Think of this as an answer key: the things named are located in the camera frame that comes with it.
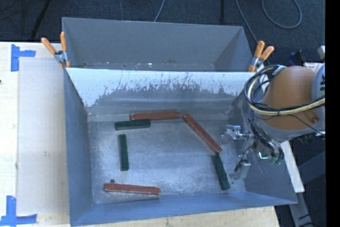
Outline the dark green flat block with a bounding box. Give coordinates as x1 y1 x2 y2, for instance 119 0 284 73
117 134 130 172
114 119 151 131
211 154 231 191

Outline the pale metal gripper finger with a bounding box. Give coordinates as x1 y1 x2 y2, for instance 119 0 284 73
221 124 242 145
229 159 252 181

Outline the grey metal bin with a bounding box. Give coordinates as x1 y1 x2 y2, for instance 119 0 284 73
61 17 299 227

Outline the red-brown flat block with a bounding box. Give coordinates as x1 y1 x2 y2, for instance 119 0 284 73
130 111 182 121
104 182 162 196
182 113 223 155

